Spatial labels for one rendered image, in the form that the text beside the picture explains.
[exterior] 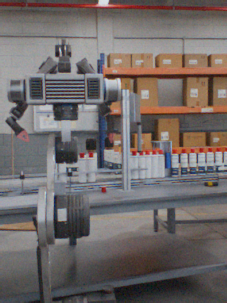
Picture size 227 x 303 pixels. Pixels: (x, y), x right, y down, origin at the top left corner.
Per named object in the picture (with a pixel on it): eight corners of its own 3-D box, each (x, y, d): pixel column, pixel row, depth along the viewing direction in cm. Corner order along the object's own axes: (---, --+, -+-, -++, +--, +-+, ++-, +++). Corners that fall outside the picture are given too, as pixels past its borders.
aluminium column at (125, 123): (128, 189, 252) (126, 89, 248) (130, 190, 248) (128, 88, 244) (121, 190, 250) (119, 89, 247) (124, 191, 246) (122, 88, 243)
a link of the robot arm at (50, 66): (51, 50, 234) (63, 60, 236) (44, 63, 245) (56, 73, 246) (8, 91, 207) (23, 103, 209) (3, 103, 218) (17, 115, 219)
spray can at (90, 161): (94, 181, 259) (93, 151, 258) (96, 182, 254) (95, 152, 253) (86, 181, 258) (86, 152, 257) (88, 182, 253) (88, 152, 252)
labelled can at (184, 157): (185, 175, 283) (185, 148, 281) (188, 176, 278) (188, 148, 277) (179, 176, 281) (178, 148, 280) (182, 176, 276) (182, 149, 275)
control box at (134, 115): (140, 122, 261) (140, 95, 260) (135, 122, 245) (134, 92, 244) (126, 122, 264) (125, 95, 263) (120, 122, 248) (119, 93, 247)
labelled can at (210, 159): (211, 174, 290) (211, 147, 289) (215, 174, 285) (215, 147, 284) (205, 174, 288) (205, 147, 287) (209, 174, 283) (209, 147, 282)
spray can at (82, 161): (85, 182, 258) (84, 152, 256) (87, 182, 253) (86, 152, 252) (78, 182, 256) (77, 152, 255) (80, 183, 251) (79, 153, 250)
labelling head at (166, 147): (165, 174, 292) (165, 141, 290) (173, 175, 280) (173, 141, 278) (149, 174, 287) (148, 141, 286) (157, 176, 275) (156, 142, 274)
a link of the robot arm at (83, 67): (70, 60, 240) (83, 52, 241) (78, 75, 251) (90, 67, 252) (103, 101, 214) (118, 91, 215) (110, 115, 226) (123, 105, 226)
